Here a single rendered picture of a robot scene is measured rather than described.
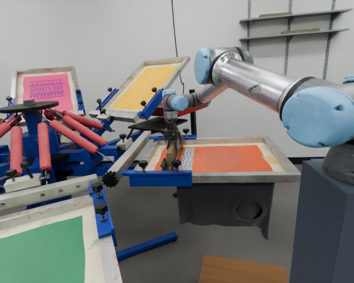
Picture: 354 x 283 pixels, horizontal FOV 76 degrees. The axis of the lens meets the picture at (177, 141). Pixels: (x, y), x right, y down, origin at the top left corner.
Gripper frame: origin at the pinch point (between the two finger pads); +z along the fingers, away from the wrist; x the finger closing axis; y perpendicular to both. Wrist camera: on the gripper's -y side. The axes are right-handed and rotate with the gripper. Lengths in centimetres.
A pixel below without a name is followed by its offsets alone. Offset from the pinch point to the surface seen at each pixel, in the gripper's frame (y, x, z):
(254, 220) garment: 23, 43, 30
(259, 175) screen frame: 30, 42, 1
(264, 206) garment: 23, 47, 22
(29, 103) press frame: 2, -83, -32
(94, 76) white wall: -200, -138, -39
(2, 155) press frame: 3, -111, 0
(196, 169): 15.3, 13.9, 5.0
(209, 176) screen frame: 29.6, 20.2, 1.6
